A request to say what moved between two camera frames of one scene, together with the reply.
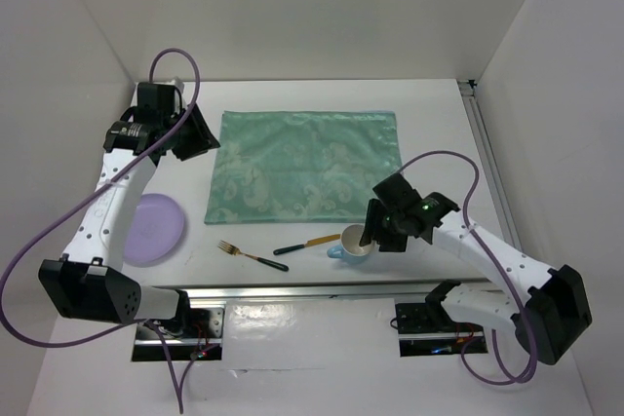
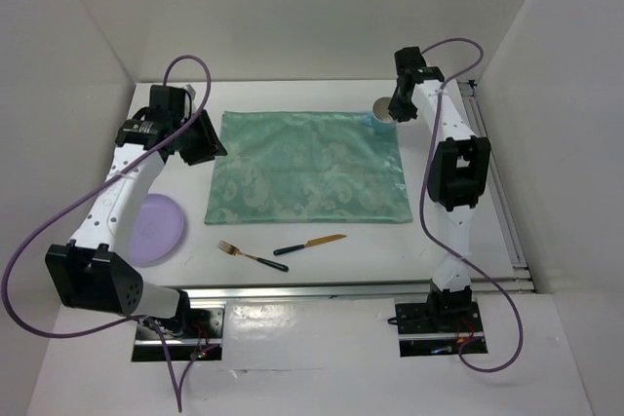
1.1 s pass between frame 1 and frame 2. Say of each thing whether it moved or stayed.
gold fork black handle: stayed
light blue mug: moved
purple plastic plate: stayed
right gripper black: moved
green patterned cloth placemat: stayed
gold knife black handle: stayed
